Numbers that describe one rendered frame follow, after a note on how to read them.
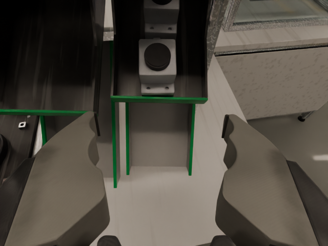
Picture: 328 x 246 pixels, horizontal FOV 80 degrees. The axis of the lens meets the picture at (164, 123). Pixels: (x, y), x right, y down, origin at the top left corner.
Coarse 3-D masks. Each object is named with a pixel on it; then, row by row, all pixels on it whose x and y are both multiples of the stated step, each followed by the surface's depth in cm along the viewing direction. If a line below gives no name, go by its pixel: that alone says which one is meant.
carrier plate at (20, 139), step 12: (0, 120) 51; (12, 120) 51; (24, 120) 51; (36, 120) 52; (0, 132) 49; (12, 132) 49; (24, 132) 49; (36, 132) 51; (12, 144) 48; (24, 144) 48; (12, 156) 46; (24, 156) 46; (0, 168) 44; (12, 168) 44; (0, 180) 43
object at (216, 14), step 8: (216, 0) 29; (224, 0) 29; (216, 8) 30; (224, 8) 30; (216, 16) 31; (216, 24) 32; (208, 32) 33; (216, 32) 33; (208, 40) 34; (216, 40) 34; (208, 48) 36; (208, 56) 37; (208, 64) 39
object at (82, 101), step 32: (0, 0) 26; (32, 0) 29; (64, 0) 29; (96, 0) 25; (0, 32) 26; (32, 32) 28; (64, 32) 28; (96, 32) 25; (0, 64) 26; (32, 64) 27; (64, 64) 27; (96, 64) 26; (0, 96) 26; (32, 96) 27; (64, 96) 27; (96, 96) 26
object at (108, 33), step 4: (208, 24) 32; (104, 28) 30; (108, 28) 30; (112, 28) 30; (104, 32) 30; (108, 32) 30; (112, 32) 30; (104, 36) 31; (108, 36) 31; (112, 36) 31; (104, 40) 31; (108, 40) 31; (112, 40) 31
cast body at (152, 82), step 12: (144, 48) 23; (156, 48) 22; (168, 48) 22; (144, 60) 22; (156, 60) 22; (168, 60) 22; (144, 72) 23; (156, 72) 23; (168, 72) 23; (144, 84) 25; (156, 84) 25; (168, 84) 26; (156, 96) 27; (168, 96) 27
